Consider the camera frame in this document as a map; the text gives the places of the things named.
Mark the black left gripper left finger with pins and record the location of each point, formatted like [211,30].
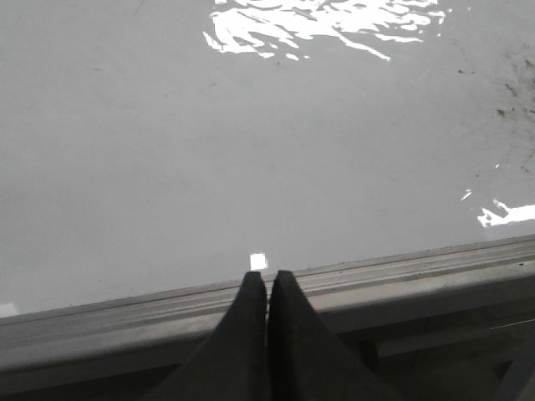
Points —
[231,363]

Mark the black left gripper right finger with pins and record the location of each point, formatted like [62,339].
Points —
[306,361]

